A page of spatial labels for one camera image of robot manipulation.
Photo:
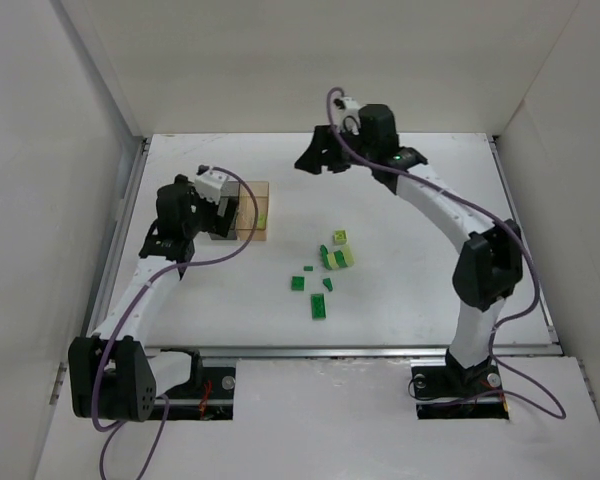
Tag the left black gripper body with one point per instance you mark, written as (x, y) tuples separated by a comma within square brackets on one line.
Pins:
[(225, 216)]

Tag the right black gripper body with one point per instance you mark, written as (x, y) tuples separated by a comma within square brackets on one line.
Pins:
[(323, 148)]

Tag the green square lego brick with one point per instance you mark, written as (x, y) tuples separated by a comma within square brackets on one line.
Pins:
[(297, 283)]

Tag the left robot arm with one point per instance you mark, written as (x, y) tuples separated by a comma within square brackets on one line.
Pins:
[(111, 376)]

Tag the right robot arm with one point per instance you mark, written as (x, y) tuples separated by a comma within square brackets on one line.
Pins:
[(489, 264)]

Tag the grey transparent container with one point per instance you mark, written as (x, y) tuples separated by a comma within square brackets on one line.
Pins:
[(225, 227)]

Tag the orange transparent container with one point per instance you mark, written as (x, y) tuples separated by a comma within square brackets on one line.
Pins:
[(250, 209)]

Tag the lime square lego brick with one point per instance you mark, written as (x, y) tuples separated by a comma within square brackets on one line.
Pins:
[(339, 237)]

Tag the striped green lego stack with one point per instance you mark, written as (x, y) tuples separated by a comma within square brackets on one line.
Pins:
[(338, 259)]

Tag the small green wedge lego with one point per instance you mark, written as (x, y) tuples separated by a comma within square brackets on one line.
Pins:
[(328, 284)]

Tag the long green lego brick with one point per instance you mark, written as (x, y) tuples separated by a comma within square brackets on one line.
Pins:
[(318, 306)]

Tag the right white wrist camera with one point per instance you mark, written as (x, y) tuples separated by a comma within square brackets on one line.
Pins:
[(347, 114)]

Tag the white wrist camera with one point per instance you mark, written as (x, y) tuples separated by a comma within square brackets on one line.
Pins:
[(213, 185), (347, 114)]

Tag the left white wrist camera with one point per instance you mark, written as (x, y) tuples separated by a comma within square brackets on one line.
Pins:
[(213, 185)]

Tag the metal table edge rail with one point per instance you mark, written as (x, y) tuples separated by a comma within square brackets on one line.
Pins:
[(285, 352)]

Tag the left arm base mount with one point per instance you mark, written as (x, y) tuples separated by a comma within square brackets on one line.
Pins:
[(208, 398)]

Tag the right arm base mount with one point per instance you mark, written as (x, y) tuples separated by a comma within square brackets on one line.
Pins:
[(440, 395)]

